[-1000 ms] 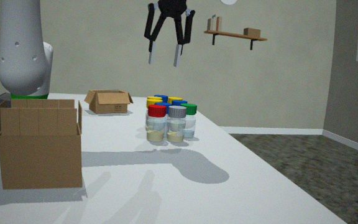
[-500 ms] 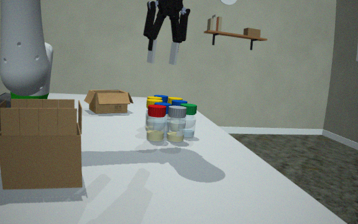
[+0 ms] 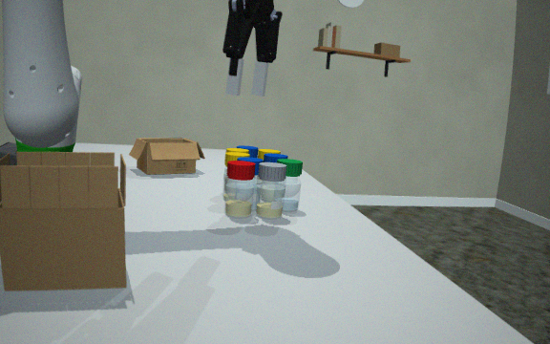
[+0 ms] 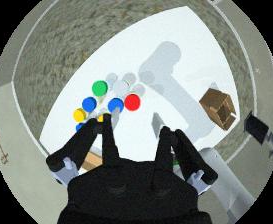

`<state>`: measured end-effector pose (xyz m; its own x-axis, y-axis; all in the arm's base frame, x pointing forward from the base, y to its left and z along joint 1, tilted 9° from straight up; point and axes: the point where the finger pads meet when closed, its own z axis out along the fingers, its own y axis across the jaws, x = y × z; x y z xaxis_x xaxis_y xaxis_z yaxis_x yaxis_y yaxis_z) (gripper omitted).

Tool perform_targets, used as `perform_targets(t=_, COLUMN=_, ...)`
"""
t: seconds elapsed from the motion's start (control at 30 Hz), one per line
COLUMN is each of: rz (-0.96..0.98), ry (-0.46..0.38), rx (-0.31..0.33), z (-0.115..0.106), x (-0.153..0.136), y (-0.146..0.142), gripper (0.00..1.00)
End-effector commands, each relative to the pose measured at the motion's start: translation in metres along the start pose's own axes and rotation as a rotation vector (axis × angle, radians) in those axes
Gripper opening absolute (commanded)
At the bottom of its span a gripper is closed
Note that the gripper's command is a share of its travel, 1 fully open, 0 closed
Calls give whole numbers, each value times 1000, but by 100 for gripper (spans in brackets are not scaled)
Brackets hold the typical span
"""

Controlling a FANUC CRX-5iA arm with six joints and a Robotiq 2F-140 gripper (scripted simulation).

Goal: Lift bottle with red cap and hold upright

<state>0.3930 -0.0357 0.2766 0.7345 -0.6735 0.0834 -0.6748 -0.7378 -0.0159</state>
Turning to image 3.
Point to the glass bottle with grey cap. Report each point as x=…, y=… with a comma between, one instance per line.
x=270, y=190

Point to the blue-capped bottle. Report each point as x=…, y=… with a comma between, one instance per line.
x=253, y=151
x=273, y=157

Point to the clear glass bottle with green cap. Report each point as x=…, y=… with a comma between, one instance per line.
x=292, y=184

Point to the clear glass bottle with red cap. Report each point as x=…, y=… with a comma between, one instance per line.
x=239, y=189

